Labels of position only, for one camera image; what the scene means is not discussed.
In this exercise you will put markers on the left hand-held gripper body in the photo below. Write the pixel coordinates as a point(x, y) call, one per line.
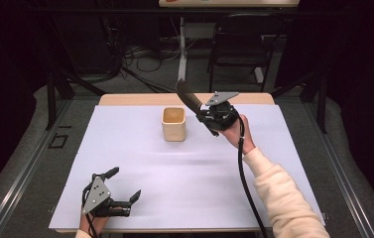
point(97, 195)

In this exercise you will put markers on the white table mat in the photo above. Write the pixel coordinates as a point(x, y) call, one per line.
point(141, 172)

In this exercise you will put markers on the person's right hand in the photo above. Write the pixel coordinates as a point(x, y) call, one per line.
point(237, 135)

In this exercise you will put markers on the square wooden cup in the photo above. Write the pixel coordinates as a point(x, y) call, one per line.
point(174, 127)

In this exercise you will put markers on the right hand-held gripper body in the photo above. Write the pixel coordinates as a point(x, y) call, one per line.
point(222, 115)

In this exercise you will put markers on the black folding chair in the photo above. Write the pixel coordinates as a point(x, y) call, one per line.
point(240, 46)

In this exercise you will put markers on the person's left hand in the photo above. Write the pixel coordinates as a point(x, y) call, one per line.
point(97, 223)

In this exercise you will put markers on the black metal frame stand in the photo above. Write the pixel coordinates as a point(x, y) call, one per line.
point(321, 105)
point(51, 99)

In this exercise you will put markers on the white-legged wooden table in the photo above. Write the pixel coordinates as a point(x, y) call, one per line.
point(182, 49)

